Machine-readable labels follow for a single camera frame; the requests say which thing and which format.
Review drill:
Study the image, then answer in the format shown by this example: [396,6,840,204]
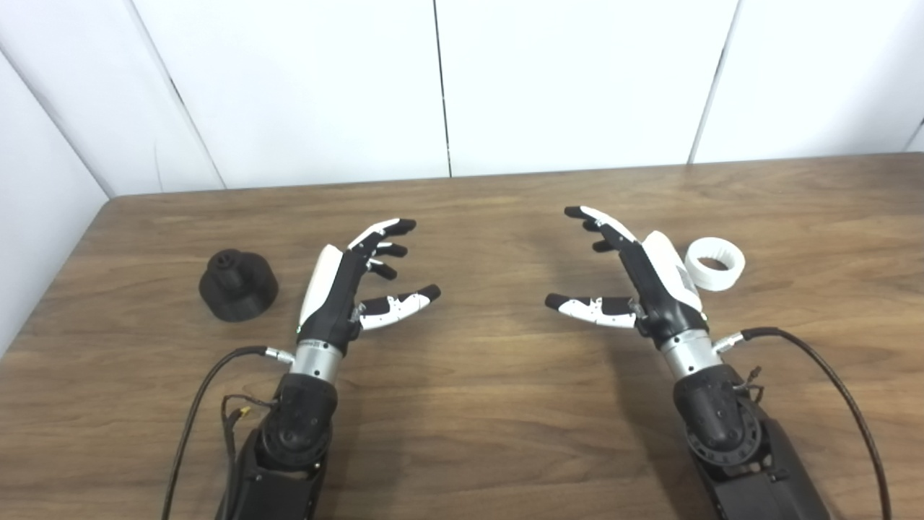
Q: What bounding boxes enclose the right thin wrist wires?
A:
[733,367,766,405]

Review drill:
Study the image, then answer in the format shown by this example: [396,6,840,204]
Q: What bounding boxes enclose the thin wrist wires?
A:
[733,367,766,405]
[220,394,279,463]

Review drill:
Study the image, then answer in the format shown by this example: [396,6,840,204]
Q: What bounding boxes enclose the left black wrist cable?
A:
[160,345,297,520]

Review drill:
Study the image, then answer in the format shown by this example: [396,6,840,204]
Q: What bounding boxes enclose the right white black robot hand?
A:
[545,206,723,380]

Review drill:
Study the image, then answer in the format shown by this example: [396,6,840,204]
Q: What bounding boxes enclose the white toothed plastic ring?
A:
[684,237,746,293]

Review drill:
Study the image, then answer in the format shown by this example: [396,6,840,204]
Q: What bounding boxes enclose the left thin wrist wires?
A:
[220,394,279,463]

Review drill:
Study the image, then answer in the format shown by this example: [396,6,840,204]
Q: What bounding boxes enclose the round black plastic part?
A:
[199,248,279,322]

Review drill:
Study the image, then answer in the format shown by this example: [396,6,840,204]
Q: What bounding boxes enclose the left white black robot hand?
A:
[289,218,442,382]

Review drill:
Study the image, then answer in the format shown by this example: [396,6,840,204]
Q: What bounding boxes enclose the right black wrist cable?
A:
[713,326,892,520]

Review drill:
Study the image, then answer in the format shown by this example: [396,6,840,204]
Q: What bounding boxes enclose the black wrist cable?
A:
[713,326,892,520]
[160,345,297,520]

